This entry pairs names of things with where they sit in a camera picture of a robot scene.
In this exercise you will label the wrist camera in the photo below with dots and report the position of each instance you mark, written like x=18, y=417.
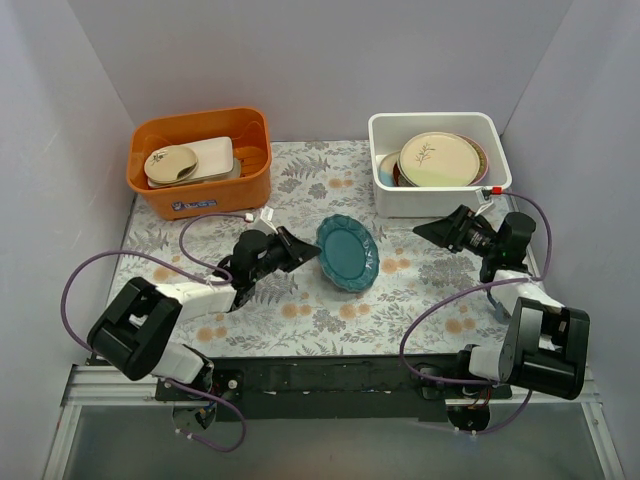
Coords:
x=486, y=197
x=261, y=220

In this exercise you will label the cream blue tree plate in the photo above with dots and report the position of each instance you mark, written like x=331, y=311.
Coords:
x=386, y=168

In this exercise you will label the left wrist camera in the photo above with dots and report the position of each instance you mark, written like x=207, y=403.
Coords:
x=261, y=220

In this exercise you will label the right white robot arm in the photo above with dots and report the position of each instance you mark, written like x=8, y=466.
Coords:
x=545, y=347

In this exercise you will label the grey blue clamp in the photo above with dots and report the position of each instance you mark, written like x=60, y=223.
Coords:
x=500, y=313

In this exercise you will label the orange plastic tub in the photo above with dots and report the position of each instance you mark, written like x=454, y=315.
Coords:
x=249, y=133

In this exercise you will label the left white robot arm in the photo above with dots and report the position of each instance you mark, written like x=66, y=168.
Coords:
x=133, y=334

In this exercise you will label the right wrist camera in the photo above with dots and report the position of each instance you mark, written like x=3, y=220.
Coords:
x=486, y=197

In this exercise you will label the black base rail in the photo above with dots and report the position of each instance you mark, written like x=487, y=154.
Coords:
x=340, y=387

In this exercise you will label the cream green twig plate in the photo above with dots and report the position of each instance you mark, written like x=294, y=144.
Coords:
x=439, y=159

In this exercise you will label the pink plate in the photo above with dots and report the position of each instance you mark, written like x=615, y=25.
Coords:
x=483, y=160

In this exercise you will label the white rectangular dish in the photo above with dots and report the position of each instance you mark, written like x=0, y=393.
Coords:
x=216, y=162

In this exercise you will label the white plastic bin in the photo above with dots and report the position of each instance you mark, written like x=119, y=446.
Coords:
x=388, y=132

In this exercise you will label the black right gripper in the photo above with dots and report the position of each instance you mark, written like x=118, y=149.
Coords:
x=458, y=230

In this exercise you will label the dark teal scalloped plate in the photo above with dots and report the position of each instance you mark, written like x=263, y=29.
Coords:
x=349, y=256

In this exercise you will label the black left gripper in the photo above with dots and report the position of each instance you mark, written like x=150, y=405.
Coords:
x=283, y=248

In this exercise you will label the cream round plate with bird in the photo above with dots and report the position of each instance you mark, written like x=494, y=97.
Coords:
x=170, y=164

